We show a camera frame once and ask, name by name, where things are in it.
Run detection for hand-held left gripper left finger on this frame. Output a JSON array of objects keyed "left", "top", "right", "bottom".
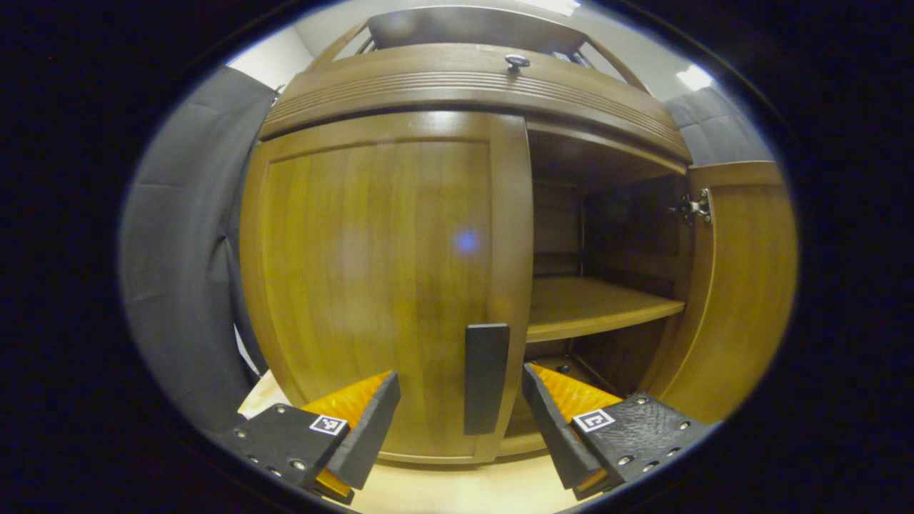
[{"left": 214, "top": 371, "right": 402, "bottom": 506}]

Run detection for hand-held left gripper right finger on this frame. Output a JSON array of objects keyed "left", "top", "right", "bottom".
[{"left": 521, "top": 363, "right": 715, "bottom": 500}]

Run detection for black door handle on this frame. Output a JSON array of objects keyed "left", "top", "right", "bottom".
[{"left": 464, "top": 323, "right": 511, "bottom": 436}]

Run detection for wooden shoe cabinet door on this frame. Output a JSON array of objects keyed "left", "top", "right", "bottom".
[
  {"left": 646, "top": 161, "right": 799, "bottom": 425},
  {"left": 239, "top": 111, "right": 535, "bottom": 465}
]

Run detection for wooden double-door shoe cabinet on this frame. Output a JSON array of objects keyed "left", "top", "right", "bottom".
[{"left": 258, "top": 6, "right": 697, "bottom": 458}]

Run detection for wooden inner cabinet shelf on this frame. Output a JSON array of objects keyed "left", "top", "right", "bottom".
[{"left": 527, "top": 276, "right": 686, "bottom": 343}]

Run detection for metal door hinge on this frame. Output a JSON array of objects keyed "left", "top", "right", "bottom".
[{"left": 671, "top": 189, "right": 713, "bottom": 228}]

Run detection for wooden cabinet drawer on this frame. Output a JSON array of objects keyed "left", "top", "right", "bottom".
[{"left": 286, "top": 43, "right": 647, "bottom": 97}]

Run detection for black backdrop cloth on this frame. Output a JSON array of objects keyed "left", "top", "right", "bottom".
[{"left": 118, "top": 66, "right": 775, "bottom": 436}]

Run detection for small ceiling light panel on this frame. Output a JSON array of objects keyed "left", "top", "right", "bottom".
[{"left": 677, "top": 64, "right": 715, "bottom": 92}]

